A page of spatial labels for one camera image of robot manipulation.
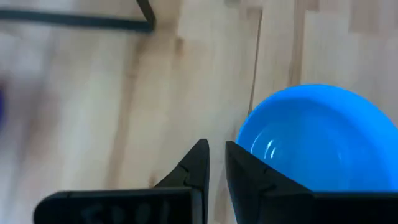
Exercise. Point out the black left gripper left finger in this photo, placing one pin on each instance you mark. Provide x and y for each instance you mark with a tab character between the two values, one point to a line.
174	205

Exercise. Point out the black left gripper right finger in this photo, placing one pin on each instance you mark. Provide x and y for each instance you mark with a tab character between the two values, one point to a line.
264	199

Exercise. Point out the light blue mini bowl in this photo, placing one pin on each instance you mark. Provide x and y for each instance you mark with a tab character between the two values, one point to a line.
326	140

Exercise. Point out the purple plastic mini bowl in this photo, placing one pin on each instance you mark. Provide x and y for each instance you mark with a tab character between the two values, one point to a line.
1	105

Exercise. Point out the black metal mesh shelf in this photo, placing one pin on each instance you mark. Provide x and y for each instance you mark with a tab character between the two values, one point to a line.
93	21

